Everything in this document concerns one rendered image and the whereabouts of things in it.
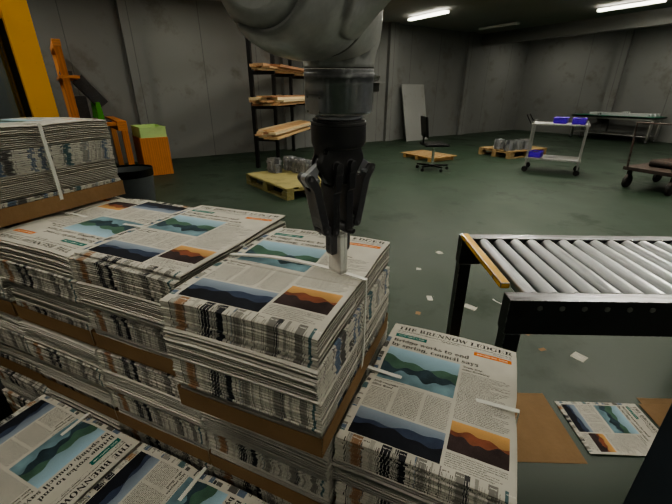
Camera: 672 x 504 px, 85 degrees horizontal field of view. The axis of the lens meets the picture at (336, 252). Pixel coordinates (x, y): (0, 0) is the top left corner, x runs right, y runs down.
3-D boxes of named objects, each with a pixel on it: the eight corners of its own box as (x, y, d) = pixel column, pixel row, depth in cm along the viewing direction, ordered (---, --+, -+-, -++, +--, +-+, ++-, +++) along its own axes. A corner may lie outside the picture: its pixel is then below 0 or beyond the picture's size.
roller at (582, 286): (608, 294, 111) (605, 308, 113) (535, 237, 154) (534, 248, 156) (591, 295, 111) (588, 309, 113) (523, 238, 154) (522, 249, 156)
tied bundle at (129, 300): (196, 388, 72) (175, 284, 62) (94, 350, 82) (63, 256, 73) (292, 297, 103) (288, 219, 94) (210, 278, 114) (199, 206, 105)
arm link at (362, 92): (289, 68, 47) (291, 117, 50) (334, 69, 41) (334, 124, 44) (342, 68, 52) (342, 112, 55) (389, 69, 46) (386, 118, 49)
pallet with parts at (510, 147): (512, 159, 807) (515, 141, 792) (476, 154, 879) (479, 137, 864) (546, 154, 874) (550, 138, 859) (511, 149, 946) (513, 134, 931)
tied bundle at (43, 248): (96, 350, 82) (66, 256, 73) (18, 320, 93) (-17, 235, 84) (212, 278, 114) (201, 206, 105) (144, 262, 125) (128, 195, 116)
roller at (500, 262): (533, 310, 114) (521, 302, 113) (482, 250, 157) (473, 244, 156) (545, 299, 112) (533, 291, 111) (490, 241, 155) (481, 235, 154)
